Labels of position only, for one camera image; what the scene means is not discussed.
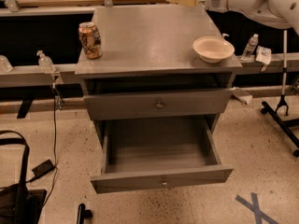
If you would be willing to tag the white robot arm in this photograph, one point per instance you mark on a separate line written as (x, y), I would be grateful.
(280, 14)

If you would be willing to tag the grey drawer cabinet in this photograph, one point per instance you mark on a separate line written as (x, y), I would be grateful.
(149, 48)

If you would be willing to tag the grey upper drawer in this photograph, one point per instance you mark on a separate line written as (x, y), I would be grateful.
(137, 105)

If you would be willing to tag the open grey lower drawer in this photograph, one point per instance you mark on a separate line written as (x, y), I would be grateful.
(158, 153)

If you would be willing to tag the white bowl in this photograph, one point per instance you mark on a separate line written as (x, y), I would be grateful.
(212, 49)

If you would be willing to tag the clear water bottle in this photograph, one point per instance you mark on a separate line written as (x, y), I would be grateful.
(250, 47)

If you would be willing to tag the white box on floor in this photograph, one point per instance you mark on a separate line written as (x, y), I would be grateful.
(242, 96)

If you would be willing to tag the orange soda can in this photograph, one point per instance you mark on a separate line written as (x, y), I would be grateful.
(90, 39)

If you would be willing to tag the clear sanitizer pump bottle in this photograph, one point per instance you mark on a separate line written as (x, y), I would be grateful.
(45, 62)

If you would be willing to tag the clear plastic container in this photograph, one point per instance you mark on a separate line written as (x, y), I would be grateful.
(5, 65)

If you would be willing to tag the black power adapter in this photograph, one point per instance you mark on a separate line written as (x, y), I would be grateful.
(43, 168)

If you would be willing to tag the black handle object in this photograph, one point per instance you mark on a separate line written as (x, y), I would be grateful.
(83, 214)

